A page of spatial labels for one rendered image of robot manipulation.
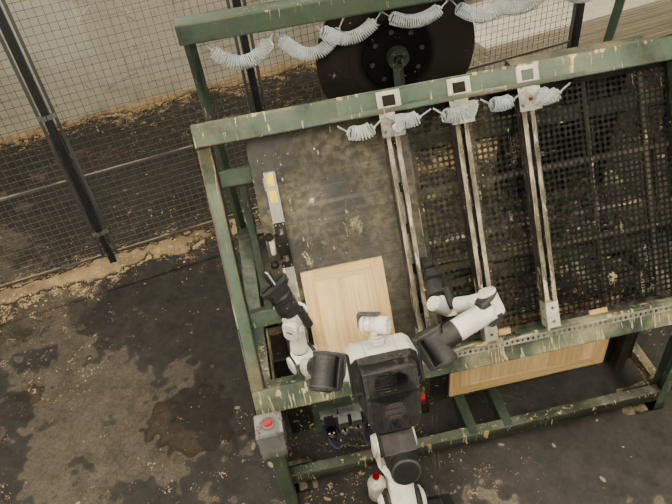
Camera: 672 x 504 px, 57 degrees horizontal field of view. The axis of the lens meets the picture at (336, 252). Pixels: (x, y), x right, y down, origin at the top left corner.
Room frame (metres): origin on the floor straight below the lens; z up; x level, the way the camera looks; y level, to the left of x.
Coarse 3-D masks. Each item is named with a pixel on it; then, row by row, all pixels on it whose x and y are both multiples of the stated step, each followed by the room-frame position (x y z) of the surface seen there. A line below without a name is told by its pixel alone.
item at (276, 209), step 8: (264, 176) 2.21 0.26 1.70; (272, 208) 2.14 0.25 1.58; (280, 208) 2.14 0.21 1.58; (272, 216) 2.12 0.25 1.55; (280, 216) 2.12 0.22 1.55; (288, 240) 2.07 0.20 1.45; (288, 272) 2.00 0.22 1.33; (296, 280) 1.98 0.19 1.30; (296, 288) 1.96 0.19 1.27; (296, 296) 1.94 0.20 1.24; (304, 328) 1.86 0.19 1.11
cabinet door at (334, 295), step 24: (360, 264) 2.03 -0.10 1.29; (312, 288) 1.97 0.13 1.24; (336, 288) 1.97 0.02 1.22; (360, 288) 1.97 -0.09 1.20; (384, 288) 1.97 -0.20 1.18; (312, 312) 1.92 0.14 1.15; (336, 312) 1.92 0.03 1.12; (384, 312) 1.91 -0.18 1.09; (336, 336) 1.86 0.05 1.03; (360, 336) 1.86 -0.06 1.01
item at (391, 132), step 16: (400, 112) 2.18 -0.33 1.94; (384, 128) 2.26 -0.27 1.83; (400, 128) 2.17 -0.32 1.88; (384, 144) 2.31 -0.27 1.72; (400, 144) 2.26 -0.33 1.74; (400, 160) 2.22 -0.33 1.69; (400, 176) 2.21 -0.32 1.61; (400, 192) 2.18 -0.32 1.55; (400, 208) 2.12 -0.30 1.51; (400, 224) 2.08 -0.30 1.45; (400, 240) 2.09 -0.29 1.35; (416, 240) 2.04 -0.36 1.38; (416, 256) 2.01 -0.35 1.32; (416, 272) 1.97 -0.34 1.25; (416, 288) 1.96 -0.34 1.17; (416, 304) 1.89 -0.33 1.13; (416, 320) 1.86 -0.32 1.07
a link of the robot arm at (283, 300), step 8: (280, 280) 1.68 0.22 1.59; (288, 280) 1.69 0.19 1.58; (264, 288) 1.67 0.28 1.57; (272, 288) 1.66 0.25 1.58; (280, 288) 1.66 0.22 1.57; (288, 288) 1.68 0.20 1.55; (264, 296) 1.63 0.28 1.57; (272, 296) 1.63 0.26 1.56; (280, 296) 1.65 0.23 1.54; (288, 296) 1.66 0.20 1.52; (272, 304) 1.66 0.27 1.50; (280, 304) 1.64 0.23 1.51; (288, 304) 1.64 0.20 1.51; (280, 312) 1.63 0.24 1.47; (288, 312) 1.63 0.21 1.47
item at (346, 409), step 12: (348, 396) 1.68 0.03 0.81; (312, 408) 1.67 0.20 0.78; (324, 408) 1.67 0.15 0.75; (336, 408) 1.67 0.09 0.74; (348, 408) 1.67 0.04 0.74; (360, 408) 1.66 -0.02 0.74; (324, 420) 1.60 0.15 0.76; (336, 420) 1.63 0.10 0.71; (348, 420) 1.68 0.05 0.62; (360, 420) 1.58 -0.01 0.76; (348, 432) 1.58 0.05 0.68; (348, 444) 1.56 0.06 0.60
